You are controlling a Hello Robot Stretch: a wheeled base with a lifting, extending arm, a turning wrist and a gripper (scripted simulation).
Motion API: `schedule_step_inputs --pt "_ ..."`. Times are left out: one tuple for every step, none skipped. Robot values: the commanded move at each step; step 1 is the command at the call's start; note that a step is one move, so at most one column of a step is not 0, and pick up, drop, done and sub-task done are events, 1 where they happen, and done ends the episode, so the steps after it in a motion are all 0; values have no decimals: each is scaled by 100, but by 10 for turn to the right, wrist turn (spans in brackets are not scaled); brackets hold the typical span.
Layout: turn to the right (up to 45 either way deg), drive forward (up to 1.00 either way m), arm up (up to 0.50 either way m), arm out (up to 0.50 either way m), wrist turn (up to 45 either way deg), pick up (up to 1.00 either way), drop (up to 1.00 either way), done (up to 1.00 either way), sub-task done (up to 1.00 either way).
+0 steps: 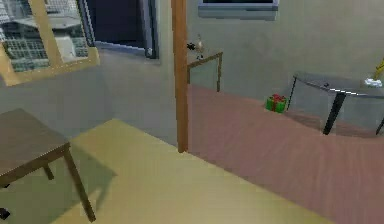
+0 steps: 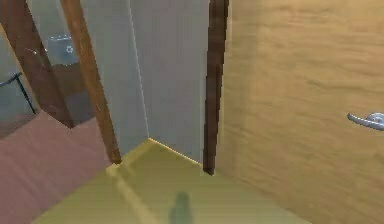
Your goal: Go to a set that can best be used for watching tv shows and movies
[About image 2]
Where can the light wooden room door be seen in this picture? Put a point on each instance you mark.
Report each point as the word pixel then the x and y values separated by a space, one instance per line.
pixel 300 100

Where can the black metal frame table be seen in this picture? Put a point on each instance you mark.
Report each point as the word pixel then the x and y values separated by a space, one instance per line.
pixel 20 87

